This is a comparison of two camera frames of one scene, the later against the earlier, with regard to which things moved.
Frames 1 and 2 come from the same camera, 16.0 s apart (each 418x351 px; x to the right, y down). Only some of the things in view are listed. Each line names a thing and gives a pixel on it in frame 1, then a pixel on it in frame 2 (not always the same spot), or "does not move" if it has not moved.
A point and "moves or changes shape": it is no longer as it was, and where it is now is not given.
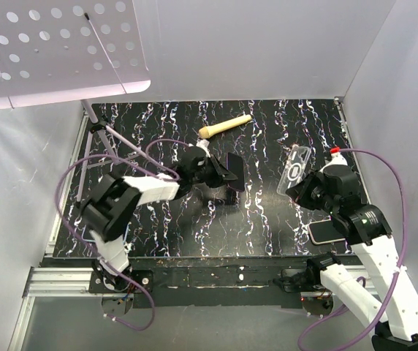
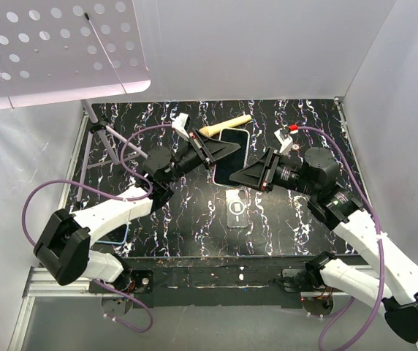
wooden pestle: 206,131 does not move
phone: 324,232 -> 223,170
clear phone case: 294,168 moves or changes shape
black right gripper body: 311,194 -> 280,173
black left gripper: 221,173 -> 212,149
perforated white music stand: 31,53 does not move
